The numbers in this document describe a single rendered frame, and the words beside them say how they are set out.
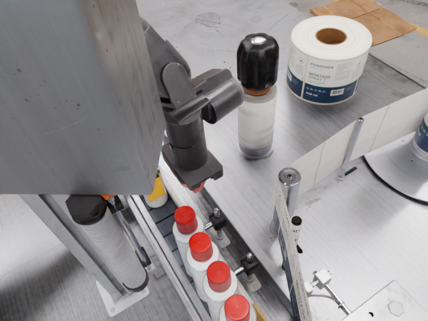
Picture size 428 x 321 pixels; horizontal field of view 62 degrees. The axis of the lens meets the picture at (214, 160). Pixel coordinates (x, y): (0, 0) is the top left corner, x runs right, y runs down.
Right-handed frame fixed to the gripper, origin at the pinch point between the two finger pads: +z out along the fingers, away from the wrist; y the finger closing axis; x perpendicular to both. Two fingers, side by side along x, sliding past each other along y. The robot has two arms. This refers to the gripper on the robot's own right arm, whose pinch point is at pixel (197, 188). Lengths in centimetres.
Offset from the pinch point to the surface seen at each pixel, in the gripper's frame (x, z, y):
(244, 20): -59, 19, 68
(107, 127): 11.7, -36.1, -15.3
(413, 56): -205, 103, 73
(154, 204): 6.9, 11.8, 9.5
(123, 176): 12.1, -30.2, -14.9
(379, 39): -202, 101, 100
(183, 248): 7.9, -0.1, -8.9
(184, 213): 5.7, -6.8, -7.2
